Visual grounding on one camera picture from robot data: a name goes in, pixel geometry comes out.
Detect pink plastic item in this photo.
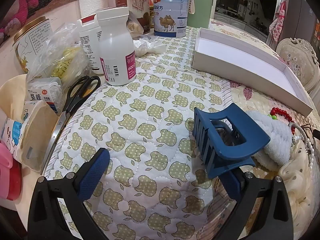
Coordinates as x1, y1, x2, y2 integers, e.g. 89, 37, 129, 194
0, 140, 23, 200

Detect red bead bracelet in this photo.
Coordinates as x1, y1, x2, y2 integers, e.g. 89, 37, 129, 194
270, 107, 297, 134

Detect black handled scissors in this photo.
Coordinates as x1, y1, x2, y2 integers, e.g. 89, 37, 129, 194
41, 75, 101, 178

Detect pink floral hanging cloth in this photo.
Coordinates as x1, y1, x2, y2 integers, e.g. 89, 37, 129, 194
269, 1, 287, 43

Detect pale blue fluffy scrunchie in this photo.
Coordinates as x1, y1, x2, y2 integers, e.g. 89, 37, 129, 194
246, 110, 295, 172

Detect white cardboard box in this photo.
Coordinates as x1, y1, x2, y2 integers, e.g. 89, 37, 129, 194
192, 27, 314, 117

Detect small white pill bottle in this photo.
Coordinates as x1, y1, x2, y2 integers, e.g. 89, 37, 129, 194
77, 15, 104, 75

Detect clear floss pick box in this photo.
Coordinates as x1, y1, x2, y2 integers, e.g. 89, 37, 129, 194
26, 77, 66, 114

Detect clear plastic bag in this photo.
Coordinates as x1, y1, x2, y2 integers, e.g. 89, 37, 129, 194
26, 22, 88, 90

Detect gold lid tin can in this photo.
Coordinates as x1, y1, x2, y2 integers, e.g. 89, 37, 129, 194
12, 17, 54, 74

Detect small snack bag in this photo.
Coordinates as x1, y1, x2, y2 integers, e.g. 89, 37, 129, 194
126, 12, 145, 40

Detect blue lid milk powder can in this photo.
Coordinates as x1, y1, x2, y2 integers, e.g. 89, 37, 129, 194
152, 0, 193, 37

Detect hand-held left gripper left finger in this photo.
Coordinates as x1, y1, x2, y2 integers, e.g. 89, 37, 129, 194
27, 147, 110, 240

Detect floral quilted tablecloth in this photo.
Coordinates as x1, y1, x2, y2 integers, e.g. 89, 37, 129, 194
200, 17, 320, 240

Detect blue hair claw clip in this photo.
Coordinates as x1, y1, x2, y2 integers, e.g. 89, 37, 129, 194
192, 103, 271, 179

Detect green thermos flask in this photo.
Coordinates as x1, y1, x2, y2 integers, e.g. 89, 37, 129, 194
185, 0, 213, 29

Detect cream organza scrunchie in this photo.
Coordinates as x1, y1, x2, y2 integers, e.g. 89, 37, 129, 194
279, 140, 315, 230

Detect cream ornate chair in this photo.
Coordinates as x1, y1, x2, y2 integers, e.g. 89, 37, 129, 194
275, 38, 320, 93

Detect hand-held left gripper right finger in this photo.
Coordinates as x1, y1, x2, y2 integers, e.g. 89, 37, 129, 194
220, 166, 294, 240

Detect white bead bracelet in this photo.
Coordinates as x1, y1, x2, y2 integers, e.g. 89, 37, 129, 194
287, 122, 316, 165

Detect large white pill bottle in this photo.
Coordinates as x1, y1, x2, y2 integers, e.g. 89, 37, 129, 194
96, 7, 137, 86

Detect crumpled white tissue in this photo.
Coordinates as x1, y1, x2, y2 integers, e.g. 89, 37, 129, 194
132, 38, 166, 56

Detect grey refrigerator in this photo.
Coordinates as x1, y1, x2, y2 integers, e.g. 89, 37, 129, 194
282, 0, 318, 48

